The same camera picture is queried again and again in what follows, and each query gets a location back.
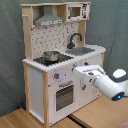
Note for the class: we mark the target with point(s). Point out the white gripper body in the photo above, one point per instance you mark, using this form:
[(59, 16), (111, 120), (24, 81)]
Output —
[(88, 74)]

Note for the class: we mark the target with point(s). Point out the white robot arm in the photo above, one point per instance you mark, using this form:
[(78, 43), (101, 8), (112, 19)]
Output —
[(111, 89)]

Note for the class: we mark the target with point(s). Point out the wooden toy kitchen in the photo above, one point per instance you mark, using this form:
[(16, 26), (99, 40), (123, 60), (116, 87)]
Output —
[(40, 84)]

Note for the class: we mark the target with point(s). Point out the toy fridge door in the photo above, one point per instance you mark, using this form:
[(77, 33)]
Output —
[(89, 93)]

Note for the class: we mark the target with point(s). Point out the grey toy sink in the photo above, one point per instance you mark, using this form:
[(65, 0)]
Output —
[(79, 51)]

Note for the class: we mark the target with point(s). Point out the black toy stovetop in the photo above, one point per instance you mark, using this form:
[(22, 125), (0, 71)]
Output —
[(51, 61)]

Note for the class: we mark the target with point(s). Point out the black toy faucet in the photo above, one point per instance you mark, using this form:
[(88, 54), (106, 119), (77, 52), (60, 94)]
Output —
[(71, 44)]

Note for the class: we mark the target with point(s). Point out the toy oven door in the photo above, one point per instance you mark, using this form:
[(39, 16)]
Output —
[(64, 97)]

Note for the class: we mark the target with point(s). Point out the red left stove knob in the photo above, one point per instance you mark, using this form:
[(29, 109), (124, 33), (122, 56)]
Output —
[(56, 75)]

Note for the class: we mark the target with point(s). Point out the silver toy pot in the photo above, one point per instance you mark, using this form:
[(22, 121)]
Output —
[(51, 55)]

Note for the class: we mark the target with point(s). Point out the white toy microwave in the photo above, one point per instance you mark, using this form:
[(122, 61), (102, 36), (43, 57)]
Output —
[(78, 11)]

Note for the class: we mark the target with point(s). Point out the grey range hood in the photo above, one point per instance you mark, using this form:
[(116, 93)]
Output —
[(48, 18)]

